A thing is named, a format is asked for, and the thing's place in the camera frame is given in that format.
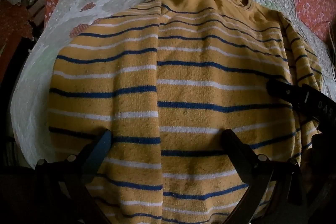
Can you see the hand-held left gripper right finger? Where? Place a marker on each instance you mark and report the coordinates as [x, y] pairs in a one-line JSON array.
[[232, 146]]

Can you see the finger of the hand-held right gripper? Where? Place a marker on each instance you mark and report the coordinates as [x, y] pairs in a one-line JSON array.
[[284, 92]]

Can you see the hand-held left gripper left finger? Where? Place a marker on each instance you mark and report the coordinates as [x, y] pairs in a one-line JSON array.
[[103, 145]]

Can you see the yellow striped sweater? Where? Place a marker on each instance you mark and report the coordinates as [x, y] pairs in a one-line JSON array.
[[197, 82]]

